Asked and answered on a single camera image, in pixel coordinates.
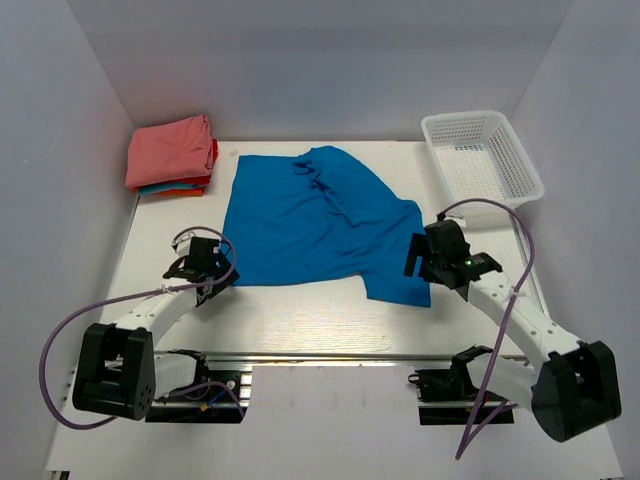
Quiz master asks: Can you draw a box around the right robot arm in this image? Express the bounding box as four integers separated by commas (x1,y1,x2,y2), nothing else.
404,220,622,442

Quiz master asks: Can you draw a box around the aluminium table edge rail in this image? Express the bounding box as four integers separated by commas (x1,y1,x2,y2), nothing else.
149,351,536,367

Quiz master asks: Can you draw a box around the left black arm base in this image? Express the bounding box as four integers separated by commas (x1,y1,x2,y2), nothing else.
145,350,249,424

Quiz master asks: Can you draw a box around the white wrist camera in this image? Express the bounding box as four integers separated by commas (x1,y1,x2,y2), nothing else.
437,212,467,228
171,233,193,257

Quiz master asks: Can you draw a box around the white plastic basket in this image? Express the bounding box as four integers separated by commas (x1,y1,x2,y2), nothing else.
421,110,545,208

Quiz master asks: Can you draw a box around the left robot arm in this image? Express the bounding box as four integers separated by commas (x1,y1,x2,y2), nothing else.
72,236,239,420

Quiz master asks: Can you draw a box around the blue t-shirt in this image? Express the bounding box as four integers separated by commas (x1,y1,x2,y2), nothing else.
223,146,431,307

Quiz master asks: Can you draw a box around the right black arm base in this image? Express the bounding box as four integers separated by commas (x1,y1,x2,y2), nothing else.
407,346,492,426

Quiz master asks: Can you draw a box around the pink folded t-shirt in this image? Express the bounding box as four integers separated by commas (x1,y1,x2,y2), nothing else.
125,115,214,188

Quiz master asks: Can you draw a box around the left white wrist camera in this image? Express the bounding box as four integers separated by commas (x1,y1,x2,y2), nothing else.
171,233,193,257

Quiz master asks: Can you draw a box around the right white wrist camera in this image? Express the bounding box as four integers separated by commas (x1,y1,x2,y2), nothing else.
437,212,467,228

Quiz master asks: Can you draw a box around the teal folded t-shirt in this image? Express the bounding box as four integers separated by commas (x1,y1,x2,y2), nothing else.
135,183,205,197

